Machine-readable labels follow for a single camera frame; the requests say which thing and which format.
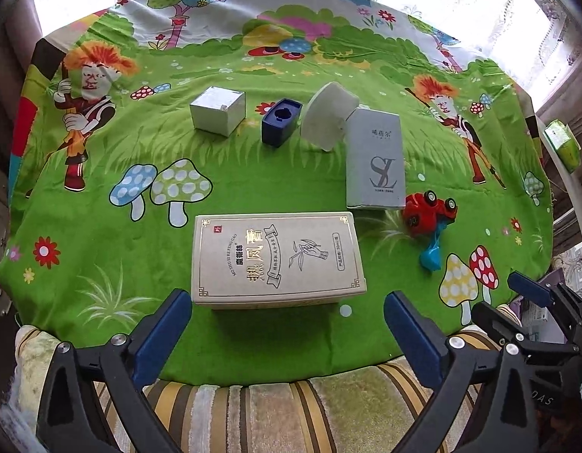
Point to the striped sofa cushion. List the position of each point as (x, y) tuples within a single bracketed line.
[(281, 415)]

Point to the green tissue pack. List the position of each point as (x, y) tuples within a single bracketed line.
[(564, 144)]

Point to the purple cardboard box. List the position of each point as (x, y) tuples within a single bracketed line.
[(568, 274)]

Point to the brown patterned curtain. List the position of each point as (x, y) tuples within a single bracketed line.
[(579, 80)]

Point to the brown plain curtain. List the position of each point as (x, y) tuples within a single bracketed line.
[(7, 80)]

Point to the white furry item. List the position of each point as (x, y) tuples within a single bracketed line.
[(17, 424)]

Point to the red toy car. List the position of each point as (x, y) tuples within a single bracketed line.
[(425, 214)]

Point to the blue toy piece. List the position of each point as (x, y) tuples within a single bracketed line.
[(430, 257)]

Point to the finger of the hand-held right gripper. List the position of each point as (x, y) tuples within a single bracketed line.
[(531, 288), (496, 321)]

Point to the large beige box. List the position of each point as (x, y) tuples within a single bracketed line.
[(276, 255)]

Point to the green cartoon printed blanket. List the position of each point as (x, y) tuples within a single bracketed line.
[(106, 245)]

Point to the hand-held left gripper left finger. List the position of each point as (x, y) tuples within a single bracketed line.
[(161, 335)]

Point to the tall grey box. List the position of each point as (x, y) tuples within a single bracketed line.
[(373, 160)]

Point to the white shelf board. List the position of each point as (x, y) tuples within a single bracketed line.
[(576, 193)]

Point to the dark blue open box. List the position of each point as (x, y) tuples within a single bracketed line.
[(276, 128)]

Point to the small silver box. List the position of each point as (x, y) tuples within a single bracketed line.
[(217, 111)]

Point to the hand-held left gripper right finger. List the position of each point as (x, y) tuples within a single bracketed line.
[(413, 335)]

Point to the white rounded box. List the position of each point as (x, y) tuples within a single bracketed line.
[(326, 118)]

